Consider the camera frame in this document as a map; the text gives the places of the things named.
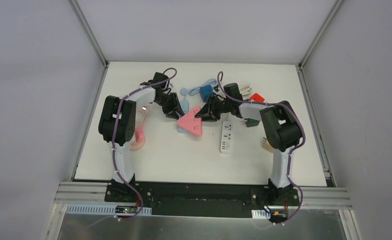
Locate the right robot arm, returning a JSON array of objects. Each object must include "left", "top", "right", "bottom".
[{"left": 195, "top": 83, "right": 305, "bottom": 205}]

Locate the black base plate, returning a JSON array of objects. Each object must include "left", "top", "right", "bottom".
[{"left": 104, "top": 180, "right": 300, "bottom": 219}]

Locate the dark green cube socket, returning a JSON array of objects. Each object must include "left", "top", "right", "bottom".
[{"left": 243, "top": 118, "right": 260, "bottom": 128}]

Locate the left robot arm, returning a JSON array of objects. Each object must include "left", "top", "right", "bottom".
[{"left": 98, "top": 71, "right": 185, "bottom": 202}]

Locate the light blue power strip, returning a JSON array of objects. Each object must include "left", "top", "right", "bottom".
[{"left": 178, "top": 99, "right": 189, "bottom": 133}]

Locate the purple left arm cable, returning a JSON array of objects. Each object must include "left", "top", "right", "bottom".
[{"left": 111, "top": 67, "right": 178, "bottom": 223}]

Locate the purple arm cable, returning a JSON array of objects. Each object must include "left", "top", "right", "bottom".
[
  {"left": 217, "top": 71, "right": 306, "bottom": 227},
  {"left": 111, "top": 67, "right": 178, "bottom": 223}
]

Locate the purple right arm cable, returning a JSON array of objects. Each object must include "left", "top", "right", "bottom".
[{"left": 217, "top": 71, "right": 306, "bottom": 227}]

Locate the pink coiled power cable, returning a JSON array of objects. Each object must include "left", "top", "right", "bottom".
[{"left": 134, "top": 105, "right": 151, "bottom": 128}]

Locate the red cube socket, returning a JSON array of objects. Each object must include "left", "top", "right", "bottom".
[{"left": 249, "top": 93, "right": 265, "bottom": 103}]

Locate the light blue coiled cable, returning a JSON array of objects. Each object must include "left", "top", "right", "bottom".
[{"left": 180, "top": 78, "right": 218, "bottom": 98}]

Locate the pink round socket base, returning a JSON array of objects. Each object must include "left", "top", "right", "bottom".
[{"left": 129, "top": 126, "right": 146, "bottom": 152}]

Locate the blue cube socket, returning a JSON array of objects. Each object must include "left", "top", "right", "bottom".
[{"left": 199, "top": 85, "right": 213, "bottom": 103}]

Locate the beige cube socket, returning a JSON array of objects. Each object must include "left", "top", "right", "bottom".
[{"left": 262, "top": 137, "right": 274, "bottom": 153}]

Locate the aluminium frame rail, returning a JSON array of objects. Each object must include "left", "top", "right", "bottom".
[{"left": 54, "top": 182, "right": 353, "bottom": 210}]

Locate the pink triangular power strip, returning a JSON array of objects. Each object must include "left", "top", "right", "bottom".
[{"left": 177, "top": 105, "right": 203, "bottom": 137}]

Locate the white coiled cable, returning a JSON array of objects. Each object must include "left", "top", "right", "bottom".
[{"left": 226, "top": 83, "right": 253, "bottom": 123}]

